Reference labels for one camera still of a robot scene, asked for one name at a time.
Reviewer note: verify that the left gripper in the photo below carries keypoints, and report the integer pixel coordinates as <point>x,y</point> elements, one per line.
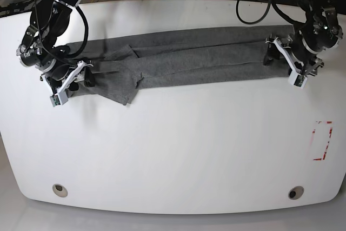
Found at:
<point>303,62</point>

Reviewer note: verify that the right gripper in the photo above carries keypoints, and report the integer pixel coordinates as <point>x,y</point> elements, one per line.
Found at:
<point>68,76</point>

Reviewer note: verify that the grey T-shirt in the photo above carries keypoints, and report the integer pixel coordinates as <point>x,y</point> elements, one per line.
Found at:
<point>124,65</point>

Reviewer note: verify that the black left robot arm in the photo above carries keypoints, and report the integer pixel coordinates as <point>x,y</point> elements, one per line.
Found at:
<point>319,32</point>

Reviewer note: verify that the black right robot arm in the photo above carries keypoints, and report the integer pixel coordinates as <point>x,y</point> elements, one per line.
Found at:
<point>49,19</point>

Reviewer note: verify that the red tape rectangle marking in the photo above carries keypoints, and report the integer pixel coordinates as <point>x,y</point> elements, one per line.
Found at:
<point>320,140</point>

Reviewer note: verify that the left table grommet hole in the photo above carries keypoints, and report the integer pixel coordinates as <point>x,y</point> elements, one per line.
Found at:
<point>60,190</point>

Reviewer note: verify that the table grommet hole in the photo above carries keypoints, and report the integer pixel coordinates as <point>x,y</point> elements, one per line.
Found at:
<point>296,192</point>
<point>60,190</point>

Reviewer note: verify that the right table grommet hole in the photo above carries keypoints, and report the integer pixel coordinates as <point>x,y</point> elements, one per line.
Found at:
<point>296,192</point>

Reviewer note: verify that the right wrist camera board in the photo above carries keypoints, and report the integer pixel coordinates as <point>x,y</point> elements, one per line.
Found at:
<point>59,99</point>

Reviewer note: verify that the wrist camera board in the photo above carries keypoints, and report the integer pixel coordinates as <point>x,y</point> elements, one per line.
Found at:
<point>59,99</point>
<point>297,80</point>

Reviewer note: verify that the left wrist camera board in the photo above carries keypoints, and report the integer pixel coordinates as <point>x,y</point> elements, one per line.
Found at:
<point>297,80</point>

